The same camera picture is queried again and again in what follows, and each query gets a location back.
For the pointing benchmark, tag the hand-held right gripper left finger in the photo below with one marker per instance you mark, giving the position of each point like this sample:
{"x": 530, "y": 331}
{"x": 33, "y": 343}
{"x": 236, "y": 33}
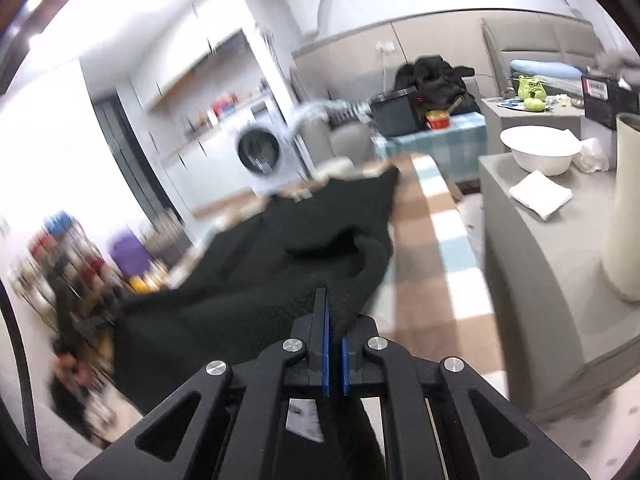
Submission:
{"x": 326, "y": 355}

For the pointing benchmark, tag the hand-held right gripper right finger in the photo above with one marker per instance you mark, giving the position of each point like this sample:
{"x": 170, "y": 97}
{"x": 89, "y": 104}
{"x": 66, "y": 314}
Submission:
{"x": 345, "y": 365}

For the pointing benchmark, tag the black knit sweater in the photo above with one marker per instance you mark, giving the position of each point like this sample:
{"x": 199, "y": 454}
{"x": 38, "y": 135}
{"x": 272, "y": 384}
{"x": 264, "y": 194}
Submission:
{"x": 250, "y": 280}

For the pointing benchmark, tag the black clothes pile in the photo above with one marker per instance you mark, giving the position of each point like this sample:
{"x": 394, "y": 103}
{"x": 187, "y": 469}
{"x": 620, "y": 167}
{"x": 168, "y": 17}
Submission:
{"x": 435, "y": 77}

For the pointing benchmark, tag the metal storage rack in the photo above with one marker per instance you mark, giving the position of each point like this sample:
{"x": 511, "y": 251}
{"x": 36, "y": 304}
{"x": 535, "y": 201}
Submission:
{"x": 55, "y": 270}

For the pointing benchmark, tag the purple bag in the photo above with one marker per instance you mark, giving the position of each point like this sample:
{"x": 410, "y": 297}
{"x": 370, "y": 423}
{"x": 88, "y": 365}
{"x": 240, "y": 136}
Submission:
{"x": 130, "y": 255}

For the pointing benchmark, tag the checkered blanket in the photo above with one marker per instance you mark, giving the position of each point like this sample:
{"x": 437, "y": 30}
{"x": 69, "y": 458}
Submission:
{"x": 430, "y": 260}

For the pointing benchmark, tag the white kitchen cabinet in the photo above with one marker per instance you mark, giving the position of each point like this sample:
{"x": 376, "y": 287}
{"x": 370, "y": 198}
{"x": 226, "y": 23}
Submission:
{"x": 210, "y": 175}

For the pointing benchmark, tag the white washing machine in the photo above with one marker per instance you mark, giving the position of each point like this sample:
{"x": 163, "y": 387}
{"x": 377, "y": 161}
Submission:
{"x": 260, "y": 152}

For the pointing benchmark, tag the grey sofa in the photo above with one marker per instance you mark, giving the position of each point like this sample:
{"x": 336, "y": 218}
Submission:
{"x": 345, "y": 142}

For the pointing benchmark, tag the large grey cabinet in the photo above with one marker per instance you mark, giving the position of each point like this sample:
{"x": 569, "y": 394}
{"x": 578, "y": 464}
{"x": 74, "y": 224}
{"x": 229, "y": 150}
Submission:
{"x": 550, "y": 280}

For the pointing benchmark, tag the blue checked tablecloth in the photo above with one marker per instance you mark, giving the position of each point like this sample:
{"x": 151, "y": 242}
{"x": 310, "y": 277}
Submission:
{"x": 450, "y": 150}

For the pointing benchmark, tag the light grey garment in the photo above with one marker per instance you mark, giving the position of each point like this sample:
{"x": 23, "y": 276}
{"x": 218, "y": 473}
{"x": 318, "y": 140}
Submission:
{"x": 320, "y": 110}

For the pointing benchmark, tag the black countertop oven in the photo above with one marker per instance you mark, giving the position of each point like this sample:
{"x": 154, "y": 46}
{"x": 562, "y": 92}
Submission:
{"x": 395, "y": 112}

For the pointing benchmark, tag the red bowl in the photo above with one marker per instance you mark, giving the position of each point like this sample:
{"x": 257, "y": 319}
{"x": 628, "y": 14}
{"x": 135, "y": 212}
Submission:
{"x": 438, "y": 121}

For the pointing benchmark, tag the white folded cloth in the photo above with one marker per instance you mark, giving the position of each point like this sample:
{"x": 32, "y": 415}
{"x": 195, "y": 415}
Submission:
{"x": 540, "y": 192}

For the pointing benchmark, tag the white basin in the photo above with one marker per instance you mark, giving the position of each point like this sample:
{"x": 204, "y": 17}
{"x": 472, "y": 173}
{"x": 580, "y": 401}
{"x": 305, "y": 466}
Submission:
{"x": 540, "y": 152}

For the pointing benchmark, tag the small grey cabinet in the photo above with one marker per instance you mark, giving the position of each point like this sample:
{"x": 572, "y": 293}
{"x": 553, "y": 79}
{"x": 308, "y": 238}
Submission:
{"x": 505, "y": 117}

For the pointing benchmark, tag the tall cream vase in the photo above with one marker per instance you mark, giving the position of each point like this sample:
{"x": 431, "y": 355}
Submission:
{"x": 625, "y": 210}

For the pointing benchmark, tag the white plastic bag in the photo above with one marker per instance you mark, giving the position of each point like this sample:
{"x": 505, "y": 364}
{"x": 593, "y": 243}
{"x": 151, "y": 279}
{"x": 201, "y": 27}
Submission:
{"x": 592, "y": 155}

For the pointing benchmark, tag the green toy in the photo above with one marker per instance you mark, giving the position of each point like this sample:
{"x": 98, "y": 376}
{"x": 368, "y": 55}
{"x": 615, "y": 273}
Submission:
{"x": 531, "y": 87}

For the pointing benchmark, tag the blue pillow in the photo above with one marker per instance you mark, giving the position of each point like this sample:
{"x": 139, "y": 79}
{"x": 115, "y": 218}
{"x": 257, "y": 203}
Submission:
{"x": 545, "y": 67}

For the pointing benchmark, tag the black labelled box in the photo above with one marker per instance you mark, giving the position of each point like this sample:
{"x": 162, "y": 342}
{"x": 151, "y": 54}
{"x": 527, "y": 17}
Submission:
{"x": 600, "y": 105}

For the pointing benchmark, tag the beige padded headboard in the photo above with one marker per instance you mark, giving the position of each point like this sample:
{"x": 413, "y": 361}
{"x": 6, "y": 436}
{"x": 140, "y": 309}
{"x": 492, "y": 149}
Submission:
{"x": 540, "y": 40}

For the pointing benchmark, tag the white wall socket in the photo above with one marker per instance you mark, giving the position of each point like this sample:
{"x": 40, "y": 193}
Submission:
{"x": 386, "y": 47}

